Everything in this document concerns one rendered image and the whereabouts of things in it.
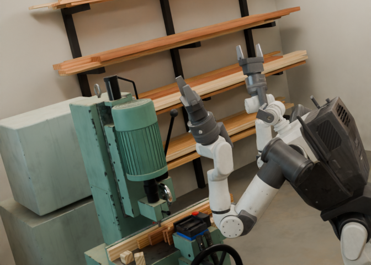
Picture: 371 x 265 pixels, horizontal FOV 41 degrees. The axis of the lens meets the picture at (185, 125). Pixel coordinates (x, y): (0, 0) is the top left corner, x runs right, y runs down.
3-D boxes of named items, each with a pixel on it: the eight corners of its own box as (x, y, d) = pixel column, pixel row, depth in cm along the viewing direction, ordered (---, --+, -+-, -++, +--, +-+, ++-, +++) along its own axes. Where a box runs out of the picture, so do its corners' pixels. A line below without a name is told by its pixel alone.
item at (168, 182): (161, 207, 235) (155, 184, 232) (153, 204, 240) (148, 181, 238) (177, 200, 240) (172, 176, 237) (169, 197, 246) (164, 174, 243)
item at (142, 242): (140, 249, 211) (138, 240, 210) (138, 248, 213) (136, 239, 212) (233, 201, 240) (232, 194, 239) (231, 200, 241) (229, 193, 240)
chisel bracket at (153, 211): (157, 225, 210) (153, 207, 208) (141, 217, 222) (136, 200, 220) (171, 218, 214) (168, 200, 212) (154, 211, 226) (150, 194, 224)
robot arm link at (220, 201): (207, 173, 172) (212, 225, 177) (206, 184, 162) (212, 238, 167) (237, 170, 171) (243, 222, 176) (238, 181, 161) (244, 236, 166)
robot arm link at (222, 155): (199, 140, 165) (203, 179, 168) (216, 144, 157) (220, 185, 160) (215, 136, 168) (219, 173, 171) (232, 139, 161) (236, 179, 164)
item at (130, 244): (111, 261, 205) (108, 250, 204) (109, 260, 207) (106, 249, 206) (220, 206, 238) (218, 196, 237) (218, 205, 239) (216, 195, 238)
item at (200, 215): (191, 240, 196) (188, 228, 195) (175, 233, 205) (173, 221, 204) (216, 227, 203) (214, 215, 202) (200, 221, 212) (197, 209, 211)
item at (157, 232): (152, 245, 212) (149, 236, 211) (149, 244, 213) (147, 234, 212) (197, 222, 225) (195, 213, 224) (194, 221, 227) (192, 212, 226)
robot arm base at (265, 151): (303, 189, 168) (322, 161, 164) (289, 192, 157) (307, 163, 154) (269, 162, 175) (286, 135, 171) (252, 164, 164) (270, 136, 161)
